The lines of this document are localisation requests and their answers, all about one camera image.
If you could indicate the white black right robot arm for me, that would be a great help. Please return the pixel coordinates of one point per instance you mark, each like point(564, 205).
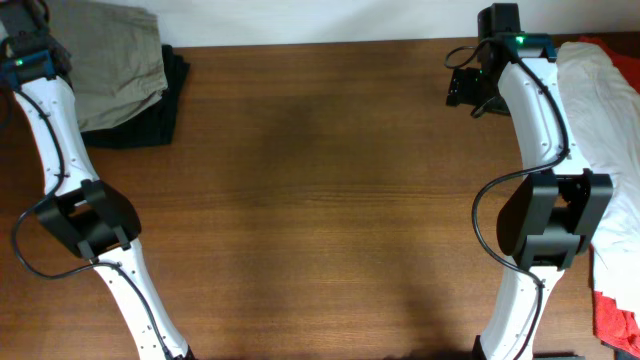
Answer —
point(554, 213)

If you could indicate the red garment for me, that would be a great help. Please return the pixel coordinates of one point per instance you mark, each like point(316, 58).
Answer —
point(620, 200)

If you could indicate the black folded garment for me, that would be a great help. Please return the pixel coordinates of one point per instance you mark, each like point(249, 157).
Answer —
point(154, 126)

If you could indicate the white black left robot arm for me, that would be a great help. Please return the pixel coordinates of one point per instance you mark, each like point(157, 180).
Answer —
point(91, 219)

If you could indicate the white garment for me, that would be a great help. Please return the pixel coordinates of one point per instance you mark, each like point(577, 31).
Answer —
point(605, 150)

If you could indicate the khaki shorts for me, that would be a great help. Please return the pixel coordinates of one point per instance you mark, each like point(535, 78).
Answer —
point(116, 59)

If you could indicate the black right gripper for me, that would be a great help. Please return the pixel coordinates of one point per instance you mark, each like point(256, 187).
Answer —
point(462, 91)

